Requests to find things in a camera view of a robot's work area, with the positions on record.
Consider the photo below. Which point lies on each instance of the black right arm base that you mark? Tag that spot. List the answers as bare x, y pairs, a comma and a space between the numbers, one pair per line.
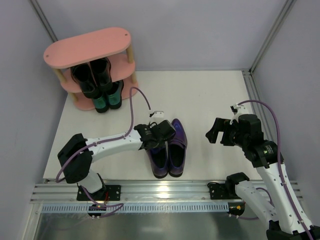
221, 190

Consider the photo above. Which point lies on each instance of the aluminium left corner post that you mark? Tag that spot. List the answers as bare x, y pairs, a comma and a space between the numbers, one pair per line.
43, 19

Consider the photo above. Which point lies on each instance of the purple loafer shoe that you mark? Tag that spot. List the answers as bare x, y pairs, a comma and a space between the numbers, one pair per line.
177, 148
158, 161

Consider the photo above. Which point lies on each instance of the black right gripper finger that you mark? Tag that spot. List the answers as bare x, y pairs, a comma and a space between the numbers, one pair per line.
226, 139
219, 126

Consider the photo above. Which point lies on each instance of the aluminium front rail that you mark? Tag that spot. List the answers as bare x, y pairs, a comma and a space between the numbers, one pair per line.
163, 191

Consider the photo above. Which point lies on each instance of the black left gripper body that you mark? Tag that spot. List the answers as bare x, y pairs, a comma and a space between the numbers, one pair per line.
164, 128

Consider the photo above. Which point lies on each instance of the aluminium rail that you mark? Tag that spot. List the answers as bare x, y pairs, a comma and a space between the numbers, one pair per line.
163, 191
269, 121

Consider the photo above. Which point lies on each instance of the black patent loafer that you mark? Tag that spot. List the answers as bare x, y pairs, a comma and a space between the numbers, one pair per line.
82, 75
101, 69

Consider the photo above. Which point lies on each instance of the aluminium corner post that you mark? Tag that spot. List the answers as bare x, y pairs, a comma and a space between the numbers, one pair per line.
43, 19
276, 26

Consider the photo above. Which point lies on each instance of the aluminium right side rail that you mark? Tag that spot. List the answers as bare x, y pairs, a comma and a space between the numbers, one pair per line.
269, 121

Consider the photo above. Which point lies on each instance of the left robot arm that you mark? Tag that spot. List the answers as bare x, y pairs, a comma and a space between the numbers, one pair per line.
165, 144

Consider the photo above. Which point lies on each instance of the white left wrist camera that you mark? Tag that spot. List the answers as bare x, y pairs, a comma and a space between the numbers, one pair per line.
157, 114

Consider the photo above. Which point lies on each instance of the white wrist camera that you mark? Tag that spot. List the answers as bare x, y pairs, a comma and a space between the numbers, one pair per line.
238, 110
157, 114

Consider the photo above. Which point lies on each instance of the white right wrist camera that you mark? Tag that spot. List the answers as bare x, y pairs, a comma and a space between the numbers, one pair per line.
238, 110

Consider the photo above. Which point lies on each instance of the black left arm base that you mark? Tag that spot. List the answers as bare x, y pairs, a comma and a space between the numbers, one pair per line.
107, 193

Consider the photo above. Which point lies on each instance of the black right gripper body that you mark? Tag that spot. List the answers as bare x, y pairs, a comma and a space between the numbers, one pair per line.
223, 135

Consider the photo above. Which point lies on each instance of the slotted grey cable duct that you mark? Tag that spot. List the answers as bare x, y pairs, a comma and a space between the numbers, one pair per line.
146, 207

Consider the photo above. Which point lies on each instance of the green loafer shoe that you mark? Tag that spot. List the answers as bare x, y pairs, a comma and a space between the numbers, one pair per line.
114, 95
100, 104

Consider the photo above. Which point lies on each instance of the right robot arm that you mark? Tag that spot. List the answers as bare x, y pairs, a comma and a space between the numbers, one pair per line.
283, 216

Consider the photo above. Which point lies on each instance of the pink three-tier shoe shelf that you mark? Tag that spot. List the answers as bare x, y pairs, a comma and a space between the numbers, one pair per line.
114, 43

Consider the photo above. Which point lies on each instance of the aluminium right corner post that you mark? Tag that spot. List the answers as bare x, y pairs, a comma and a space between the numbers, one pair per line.
276, 26

